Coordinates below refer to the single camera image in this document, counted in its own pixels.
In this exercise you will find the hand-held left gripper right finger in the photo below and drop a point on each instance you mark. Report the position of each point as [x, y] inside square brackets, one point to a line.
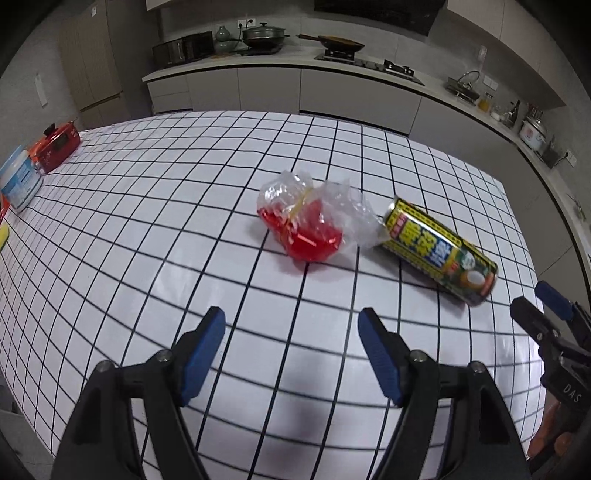
[381, 355]

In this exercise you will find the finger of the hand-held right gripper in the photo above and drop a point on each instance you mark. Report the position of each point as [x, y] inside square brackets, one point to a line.
[531, 316]
[554, 297]

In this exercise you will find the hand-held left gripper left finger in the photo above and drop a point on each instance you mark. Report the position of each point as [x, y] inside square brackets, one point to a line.
[203, 355]

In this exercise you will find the green yellow drink can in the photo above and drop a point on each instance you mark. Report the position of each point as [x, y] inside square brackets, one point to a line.
[434, 244]

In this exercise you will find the red plastic bag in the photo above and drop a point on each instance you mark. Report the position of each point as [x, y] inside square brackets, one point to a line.
[314, 230]

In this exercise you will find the person's right hand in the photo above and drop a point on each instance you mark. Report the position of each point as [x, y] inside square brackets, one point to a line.
[551, 429]

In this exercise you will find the bowl of green vegetables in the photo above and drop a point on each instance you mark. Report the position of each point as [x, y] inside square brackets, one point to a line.
[577, 204]

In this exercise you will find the dark utensil holder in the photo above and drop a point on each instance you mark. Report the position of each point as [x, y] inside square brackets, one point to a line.
[551, 154]

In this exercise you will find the white checkered tablecloth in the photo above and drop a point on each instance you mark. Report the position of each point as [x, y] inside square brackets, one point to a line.
[184, 207]

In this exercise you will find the white rice cooker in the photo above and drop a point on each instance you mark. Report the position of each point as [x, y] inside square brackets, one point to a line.
[533, 136]

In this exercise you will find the red chopstick holder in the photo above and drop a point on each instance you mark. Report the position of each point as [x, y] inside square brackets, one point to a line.
[534, 112]

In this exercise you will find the dark glass bottle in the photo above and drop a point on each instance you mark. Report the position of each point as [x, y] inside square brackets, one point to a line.
[514, 115]

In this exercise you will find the orange liquid jar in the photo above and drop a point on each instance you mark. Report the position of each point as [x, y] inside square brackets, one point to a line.
[485, 104]

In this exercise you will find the metal tea kettle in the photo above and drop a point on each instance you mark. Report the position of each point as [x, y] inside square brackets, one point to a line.
[464, 87]

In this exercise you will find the yellow green scouring pad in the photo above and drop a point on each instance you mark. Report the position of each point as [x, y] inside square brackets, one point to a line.
[3, 237]

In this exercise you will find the orange packet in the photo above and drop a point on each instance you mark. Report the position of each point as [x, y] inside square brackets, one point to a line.
[2, 207]

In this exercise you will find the blue white plastic tub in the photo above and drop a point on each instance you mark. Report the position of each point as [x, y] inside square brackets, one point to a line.
[21, 180]

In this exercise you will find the red box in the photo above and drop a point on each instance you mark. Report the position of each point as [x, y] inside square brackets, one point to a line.
[55, 143]

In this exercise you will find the black gas stove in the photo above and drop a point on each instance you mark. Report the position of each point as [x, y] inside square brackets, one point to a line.
[369, 64]

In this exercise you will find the small black toaster oven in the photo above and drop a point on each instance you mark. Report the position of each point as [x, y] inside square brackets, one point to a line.
[167, 53]

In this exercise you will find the black microwave oven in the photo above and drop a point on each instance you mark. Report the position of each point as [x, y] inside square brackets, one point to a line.
[198, 46]

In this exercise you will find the black induction cooker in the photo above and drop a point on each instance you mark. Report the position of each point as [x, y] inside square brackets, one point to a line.
[258, 50]

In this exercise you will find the green ceramic jar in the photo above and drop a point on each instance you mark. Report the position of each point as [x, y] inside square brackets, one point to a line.
[222, 40]

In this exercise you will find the beige tall cabinet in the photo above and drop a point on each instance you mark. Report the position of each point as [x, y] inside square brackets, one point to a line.
[92, 60]

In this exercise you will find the dark pot with lid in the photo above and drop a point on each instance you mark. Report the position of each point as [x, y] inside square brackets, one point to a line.
[265, 36]

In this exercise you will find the black range hood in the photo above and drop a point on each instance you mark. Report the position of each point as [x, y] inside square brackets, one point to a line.
[378, 14]

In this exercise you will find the white wall outlet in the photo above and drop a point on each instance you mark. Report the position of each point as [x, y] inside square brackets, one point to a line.
[571, 158]
[246, 22]

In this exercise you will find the white wall switch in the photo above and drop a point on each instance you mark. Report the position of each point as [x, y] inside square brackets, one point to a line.
[490, 82]

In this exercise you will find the white wall paper strip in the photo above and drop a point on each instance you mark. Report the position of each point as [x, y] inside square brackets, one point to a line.
[41, 90]

